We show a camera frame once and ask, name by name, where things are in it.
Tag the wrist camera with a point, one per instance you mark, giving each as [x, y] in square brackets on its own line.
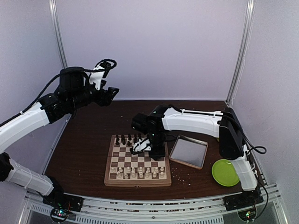
[141, 146]
[100, 72]

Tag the white chess piece four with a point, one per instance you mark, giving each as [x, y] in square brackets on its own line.
[161, 173]

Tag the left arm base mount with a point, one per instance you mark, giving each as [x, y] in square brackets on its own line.
[64, 201]

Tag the metal tray with wood rim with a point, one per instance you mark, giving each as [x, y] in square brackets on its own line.
[189, 152]

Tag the left aluminium corner post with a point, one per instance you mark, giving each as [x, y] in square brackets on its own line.
[59, 40]

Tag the green plate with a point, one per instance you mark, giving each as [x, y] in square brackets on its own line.
[224, 173]

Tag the white chess piece seven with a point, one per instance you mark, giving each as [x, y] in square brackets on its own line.
[154, 172]

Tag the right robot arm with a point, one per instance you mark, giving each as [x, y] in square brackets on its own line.
[224, 125]

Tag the wooden chess board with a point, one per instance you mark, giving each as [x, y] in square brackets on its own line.
[119, 156]

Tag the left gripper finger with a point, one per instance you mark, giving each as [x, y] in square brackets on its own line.
[113, 90]
[107, 99]

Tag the aluminium corner post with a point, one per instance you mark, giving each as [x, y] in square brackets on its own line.
[240, 62]
[59, 40]

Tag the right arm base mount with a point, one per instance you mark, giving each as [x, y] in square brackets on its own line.
[243, 200]

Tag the white chess piece five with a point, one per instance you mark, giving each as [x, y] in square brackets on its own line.
[140, 172]

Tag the white chess piece one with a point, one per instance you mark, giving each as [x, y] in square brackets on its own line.
[133, 173]

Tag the white chess piece two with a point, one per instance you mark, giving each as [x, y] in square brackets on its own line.
[119, 174]

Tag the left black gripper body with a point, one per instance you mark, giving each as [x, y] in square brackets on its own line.
[103, 96]

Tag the black chess piece far left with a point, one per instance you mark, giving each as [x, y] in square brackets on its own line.
[117, 139]

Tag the aluminium front rail frame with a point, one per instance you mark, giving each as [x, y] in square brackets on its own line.
[205, 210]

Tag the white chess piece three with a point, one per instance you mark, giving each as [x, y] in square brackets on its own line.
[147, 173]

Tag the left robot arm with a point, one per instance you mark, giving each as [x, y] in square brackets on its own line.
[78, 87]

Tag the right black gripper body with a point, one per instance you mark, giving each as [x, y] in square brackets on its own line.
[160, 147]

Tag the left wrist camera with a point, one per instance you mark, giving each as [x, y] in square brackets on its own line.
[100, 72]

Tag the right aluminium corner post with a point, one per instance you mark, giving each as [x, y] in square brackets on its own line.
[240, 62]

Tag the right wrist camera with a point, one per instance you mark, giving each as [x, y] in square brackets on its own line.
[141, 146]

